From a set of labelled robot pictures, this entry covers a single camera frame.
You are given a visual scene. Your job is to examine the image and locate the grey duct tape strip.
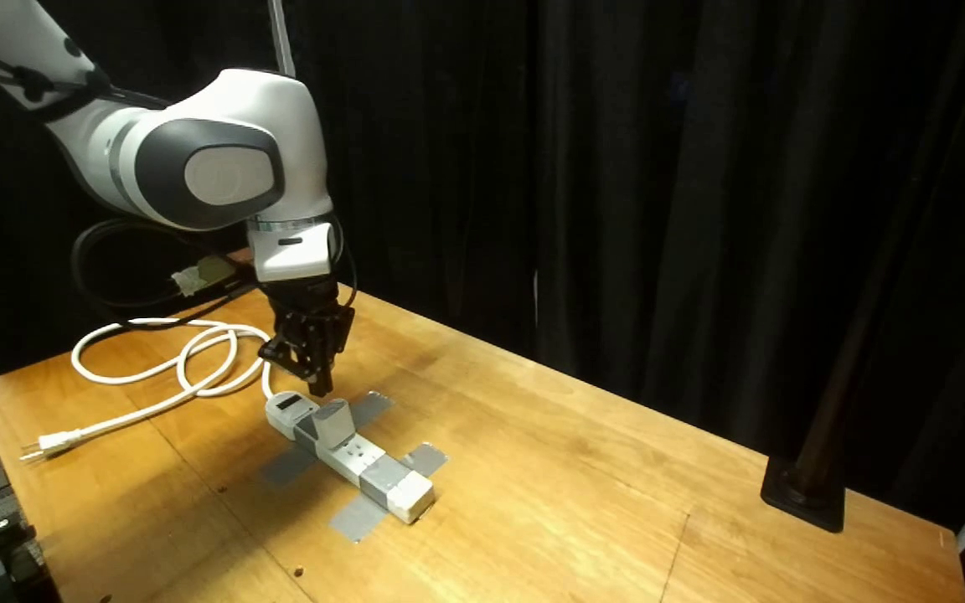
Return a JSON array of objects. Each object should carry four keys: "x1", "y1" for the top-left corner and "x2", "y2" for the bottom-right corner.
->
[
  {"x1": 263, "y1": 389, "x2": 395, "y2": 484},
  {"x1": 330, "y1": 443, "x2": 449, "y2": 546}
]

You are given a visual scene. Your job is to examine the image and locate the black curtain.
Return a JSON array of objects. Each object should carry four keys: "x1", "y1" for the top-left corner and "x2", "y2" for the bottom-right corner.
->
[{"x1": 0, "y1": 0, "x2": 965, "y2": 528}]

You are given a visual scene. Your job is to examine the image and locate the black pole with base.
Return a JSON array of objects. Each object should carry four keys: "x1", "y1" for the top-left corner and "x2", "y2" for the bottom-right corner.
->
[{"x1": 761, "y1": 253, "x2": 898, "y2": 533}]

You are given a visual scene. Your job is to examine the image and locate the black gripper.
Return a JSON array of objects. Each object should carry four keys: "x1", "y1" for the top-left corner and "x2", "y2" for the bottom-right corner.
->
[{"x1": 258, "y1": 279, "x2": 358, "y2": 399}]

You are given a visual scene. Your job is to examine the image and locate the silver metal frame pole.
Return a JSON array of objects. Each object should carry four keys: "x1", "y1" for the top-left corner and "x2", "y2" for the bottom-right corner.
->
[{"x1": 264, "y1": 0, "x2": 300, "y2": 77}]

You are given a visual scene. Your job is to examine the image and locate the white cube charger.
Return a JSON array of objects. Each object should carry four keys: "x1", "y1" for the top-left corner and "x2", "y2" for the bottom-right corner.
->
[{"x1": 310, "y1": 399, "x2": 363, "y2": 456}]

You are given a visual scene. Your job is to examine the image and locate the white power strip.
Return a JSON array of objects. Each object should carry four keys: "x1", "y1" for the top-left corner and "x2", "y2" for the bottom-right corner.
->
[{"x1": 263, "y1": 389, "x2": 441, "y2": 526}]

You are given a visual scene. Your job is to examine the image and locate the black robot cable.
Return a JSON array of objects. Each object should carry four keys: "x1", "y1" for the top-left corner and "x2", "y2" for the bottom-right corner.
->
[{"x1": 68, "y1": 215, "x2": 263, "y2": 313}]

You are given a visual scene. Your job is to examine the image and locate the white power cord with plug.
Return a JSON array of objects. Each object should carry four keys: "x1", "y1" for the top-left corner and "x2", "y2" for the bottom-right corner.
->
[{"x1": 20, "y1": 313, "x2": 284, "y2": 463}]

